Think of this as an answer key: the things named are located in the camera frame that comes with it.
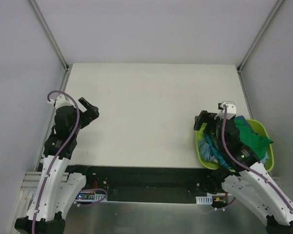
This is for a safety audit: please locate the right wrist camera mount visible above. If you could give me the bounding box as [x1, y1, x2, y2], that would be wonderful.
[217, 101, 237, 119]

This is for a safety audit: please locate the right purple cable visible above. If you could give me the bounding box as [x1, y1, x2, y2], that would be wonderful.
[221, 104, 293, 226]

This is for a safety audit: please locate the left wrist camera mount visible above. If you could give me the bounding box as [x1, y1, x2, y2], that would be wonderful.
[48, 94, 75, 110]

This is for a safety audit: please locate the lime green plastic basket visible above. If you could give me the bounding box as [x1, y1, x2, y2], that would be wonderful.
[194, 119, 274, 172]

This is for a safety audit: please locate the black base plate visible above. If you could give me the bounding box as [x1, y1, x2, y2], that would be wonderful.
[65, 164, 231, 204]

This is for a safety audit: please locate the right aluminium frame post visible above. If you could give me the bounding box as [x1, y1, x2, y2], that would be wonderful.
[237, 0, 286, 74]

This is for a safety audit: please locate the purple cable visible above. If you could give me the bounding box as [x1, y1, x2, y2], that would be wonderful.
[221, 104, 293, 226]
[31, 90, 80, 234]

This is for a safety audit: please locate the left aluminium frame post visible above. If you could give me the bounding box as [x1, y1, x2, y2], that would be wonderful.
[28, 0, 70, 71]

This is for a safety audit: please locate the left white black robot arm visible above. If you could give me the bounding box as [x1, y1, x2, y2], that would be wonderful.
[14, 95, 99, 234]

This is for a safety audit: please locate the green t shirt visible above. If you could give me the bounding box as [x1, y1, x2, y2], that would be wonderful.
[234, 116, 273, 160]

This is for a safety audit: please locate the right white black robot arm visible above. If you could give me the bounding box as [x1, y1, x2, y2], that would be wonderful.
[193, 105, 293, 234]

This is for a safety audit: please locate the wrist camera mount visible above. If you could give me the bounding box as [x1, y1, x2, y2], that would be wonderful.
[217, 101, 237, 119]
[48, 94, 75, 110]

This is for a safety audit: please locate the aluminium frame post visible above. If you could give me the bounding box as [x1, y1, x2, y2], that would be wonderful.
[28, 0, 70, 71]
[237, 0, 286, 74]

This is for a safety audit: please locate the white cable duct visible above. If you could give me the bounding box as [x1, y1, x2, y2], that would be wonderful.
[195, 195, 213, 205]
[75, 193, 107, 203]

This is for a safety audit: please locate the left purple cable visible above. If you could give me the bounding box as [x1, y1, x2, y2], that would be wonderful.
[31, 90, 80, 234]

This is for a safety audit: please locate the right white cable duct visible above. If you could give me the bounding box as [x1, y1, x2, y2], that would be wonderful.
[195, 195, 213, 205]

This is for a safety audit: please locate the left white cable duct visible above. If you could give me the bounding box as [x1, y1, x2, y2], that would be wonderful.
[75, 193, 107, 203]

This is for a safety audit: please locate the teal t shirt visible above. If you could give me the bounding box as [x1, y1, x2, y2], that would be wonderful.
[204, 134, 230, 169]

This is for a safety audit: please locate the front aluminium rail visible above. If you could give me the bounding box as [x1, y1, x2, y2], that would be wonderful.
[20, 172, 68, 191]

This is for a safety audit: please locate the light blue t shirt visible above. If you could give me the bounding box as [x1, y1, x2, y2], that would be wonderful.
[198, 139, 218, 162]

